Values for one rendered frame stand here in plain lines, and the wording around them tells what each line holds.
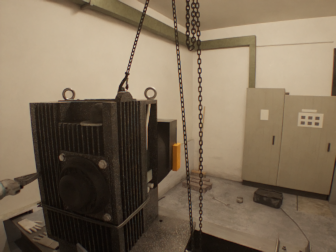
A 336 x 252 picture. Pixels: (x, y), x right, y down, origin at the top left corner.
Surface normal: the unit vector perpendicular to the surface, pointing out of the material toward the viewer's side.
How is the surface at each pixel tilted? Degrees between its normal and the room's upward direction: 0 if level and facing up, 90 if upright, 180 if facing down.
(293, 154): 90
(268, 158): 90
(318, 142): 90
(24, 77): 90
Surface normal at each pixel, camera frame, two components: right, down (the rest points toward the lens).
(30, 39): 0.84, 0.08
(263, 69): -0.54, 0.13
